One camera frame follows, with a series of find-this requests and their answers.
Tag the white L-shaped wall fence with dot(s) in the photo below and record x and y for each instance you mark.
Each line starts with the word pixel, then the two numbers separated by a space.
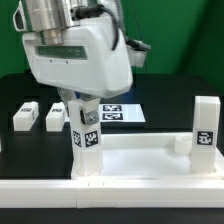
pixel 111 194

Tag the white desk tabletop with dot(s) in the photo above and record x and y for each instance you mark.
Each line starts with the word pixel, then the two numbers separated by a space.
pixel 149 156

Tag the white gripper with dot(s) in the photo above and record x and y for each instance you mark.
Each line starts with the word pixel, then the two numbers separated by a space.
pixel 92 60

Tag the fiducial marker sheet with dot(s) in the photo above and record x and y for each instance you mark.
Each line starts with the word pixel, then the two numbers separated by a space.
pixel 130 113

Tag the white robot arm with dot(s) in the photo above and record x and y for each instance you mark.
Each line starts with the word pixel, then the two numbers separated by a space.
pixel 49 18

